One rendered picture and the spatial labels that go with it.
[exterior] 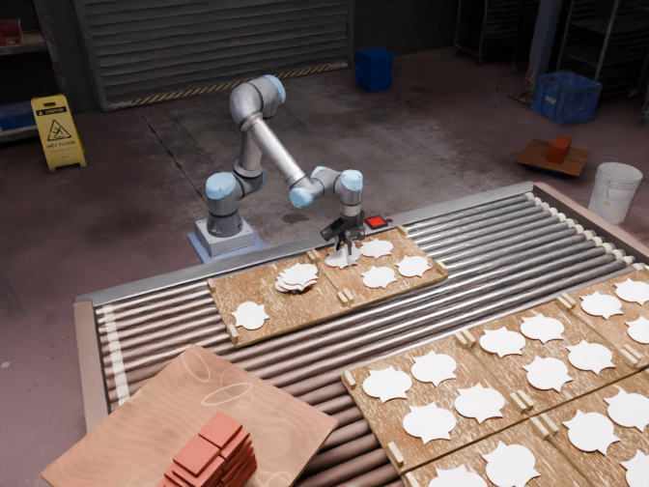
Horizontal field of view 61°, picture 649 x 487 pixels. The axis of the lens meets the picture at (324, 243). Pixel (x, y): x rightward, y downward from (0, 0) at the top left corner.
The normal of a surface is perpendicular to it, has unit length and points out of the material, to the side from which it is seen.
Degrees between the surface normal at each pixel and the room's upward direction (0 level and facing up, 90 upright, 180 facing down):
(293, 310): 0
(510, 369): 0
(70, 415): 0
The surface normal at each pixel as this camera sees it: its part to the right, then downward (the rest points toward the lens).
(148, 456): 0.00, -0.82
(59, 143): 0.41, 0.33
